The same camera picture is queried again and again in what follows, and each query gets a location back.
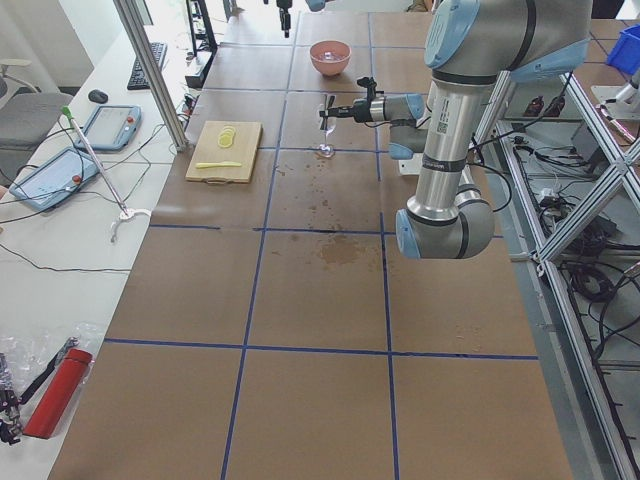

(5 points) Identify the black computer mouse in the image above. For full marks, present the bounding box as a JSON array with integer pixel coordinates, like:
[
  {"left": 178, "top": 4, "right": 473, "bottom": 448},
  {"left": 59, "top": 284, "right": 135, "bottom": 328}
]
[{"left": 88, "top": 89, "right": 109, "bottom": 104}]

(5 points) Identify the wooden cutting board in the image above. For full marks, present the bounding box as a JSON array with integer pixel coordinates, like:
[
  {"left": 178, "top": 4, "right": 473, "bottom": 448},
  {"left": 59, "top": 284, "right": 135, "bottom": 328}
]
[{"left": 185, "top": 121, "right": 262, "bottom": 184}]

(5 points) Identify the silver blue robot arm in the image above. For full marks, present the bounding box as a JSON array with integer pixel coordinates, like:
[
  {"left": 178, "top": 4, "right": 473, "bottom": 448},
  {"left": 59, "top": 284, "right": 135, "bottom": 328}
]
[
  {"left": 276, "top": 0, "right": 331, "bottom": 12},
  {"left": 320, "top": 0, "right": 592, "bottom": 259}
]

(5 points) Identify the aluminium frame post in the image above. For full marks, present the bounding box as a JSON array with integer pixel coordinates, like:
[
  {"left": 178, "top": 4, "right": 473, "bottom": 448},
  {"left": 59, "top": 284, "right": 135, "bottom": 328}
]
[{"left": 113, "top": 0, "right": 188, "bottom": 152}]

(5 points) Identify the grey office chair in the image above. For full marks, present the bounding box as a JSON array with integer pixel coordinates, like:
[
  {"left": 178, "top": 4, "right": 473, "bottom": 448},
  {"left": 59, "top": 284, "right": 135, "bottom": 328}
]
[{"left": 1, "top": 59, "right": 73, "bottom": 187}]

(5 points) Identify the near blue teach pendant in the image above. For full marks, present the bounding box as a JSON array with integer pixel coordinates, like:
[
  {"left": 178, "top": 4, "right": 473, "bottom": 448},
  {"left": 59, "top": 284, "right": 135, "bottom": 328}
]
[{"left": 9, "top": 147, "right": 98, "bottom": 212}]

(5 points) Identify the black keyboard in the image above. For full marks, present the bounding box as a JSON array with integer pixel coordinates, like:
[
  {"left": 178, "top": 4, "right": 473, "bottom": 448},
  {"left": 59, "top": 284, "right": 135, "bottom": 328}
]
[{"left": 126, "top": 41, "right": 169, "bottom": 92}]

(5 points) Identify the lemon slice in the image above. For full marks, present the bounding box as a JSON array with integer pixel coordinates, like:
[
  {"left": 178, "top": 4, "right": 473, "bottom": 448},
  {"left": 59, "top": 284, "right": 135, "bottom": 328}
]
[{"left": 217, "top": 125, "right": 237, "bottom": 149}]

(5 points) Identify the blue teach pendant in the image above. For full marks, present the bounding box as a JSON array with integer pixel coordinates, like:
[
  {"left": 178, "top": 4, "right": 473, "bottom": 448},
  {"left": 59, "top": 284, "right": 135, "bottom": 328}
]
[
  {"left": 81, "top": 105, "right": 142, "bottom": 152},
  {"left": 9, "top": 147, "right": 98, "bottom": 212}
]

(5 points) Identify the pink bowl with ice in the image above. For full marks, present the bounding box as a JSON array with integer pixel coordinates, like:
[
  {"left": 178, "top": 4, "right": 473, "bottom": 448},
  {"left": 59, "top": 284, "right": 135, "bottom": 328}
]
[{"left": 309, "top": 40, "right": 351, "bottom": 77}]

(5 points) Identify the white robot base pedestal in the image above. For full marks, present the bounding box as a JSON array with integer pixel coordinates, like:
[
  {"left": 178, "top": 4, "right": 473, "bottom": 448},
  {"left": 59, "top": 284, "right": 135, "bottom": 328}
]
[{"left": 389, "top": 127, "right": 427, "bottom": 175}]

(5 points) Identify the yellow plastic knife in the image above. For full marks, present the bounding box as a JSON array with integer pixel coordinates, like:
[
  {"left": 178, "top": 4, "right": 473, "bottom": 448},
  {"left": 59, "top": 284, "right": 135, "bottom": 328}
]
[{"left": 195, "top": 161, "right": 243, "bottom": 169}]

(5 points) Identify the steel double jigger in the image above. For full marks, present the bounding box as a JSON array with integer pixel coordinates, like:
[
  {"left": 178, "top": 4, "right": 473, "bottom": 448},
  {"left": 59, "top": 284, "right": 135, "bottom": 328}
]
[{"left": 318, "top": 94, "right": 335, "bottom": 132}]

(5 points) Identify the red cylindrical bottle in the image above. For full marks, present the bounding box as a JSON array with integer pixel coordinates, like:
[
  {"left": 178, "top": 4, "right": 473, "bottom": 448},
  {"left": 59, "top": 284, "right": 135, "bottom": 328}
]
[{"left": 23, "top": 348, "right": 93, "bottom": 439}]

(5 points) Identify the clear wine glass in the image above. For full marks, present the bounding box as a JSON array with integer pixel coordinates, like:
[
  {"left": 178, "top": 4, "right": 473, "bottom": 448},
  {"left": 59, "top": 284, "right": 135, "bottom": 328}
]
[{"left": 316, "top": 117, "right": 336, "bottom": 158}]

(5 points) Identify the clear plastic bag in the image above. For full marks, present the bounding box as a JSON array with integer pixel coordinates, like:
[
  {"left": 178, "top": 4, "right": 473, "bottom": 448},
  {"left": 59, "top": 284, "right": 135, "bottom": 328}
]
[{"left": 1, "top": 322, "right": 106, "bottom": 404}]

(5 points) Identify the far blue teach pendant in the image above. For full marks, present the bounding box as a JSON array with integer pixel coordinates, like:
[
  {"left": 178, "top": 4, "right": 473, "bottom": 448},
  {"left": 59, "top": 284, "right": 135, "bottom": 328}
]
[{"left": 81, "top": 105, "right": 142, "bottom": 152}]

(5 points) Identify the blue plastic bin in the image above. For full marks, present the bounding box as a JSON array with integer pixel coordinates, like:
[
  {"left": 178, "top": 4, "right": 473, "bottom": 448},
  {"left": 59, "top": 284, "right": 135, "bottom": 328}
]
[{"left": 606, "top": 24, "right": 640, "bottom": 75}]

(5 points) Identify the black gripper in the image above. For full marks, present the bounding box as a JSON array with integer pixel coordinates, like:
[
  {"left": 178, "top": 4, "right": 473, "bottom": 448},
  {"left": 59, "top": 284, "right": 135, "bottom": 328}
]
[
  {"left": 319, "top": 98, "right": 373, "bottom": 123},
  {"left": 276, "top": 0, "right": 293, "bottom": 10}
]

